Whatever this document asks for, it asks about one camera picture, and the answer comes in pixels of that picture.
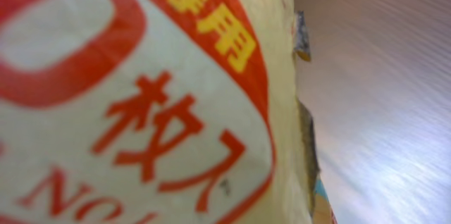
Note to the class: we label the yellow snack chip bag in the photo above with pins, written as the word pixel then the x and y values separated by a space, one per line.
pixel 156 111

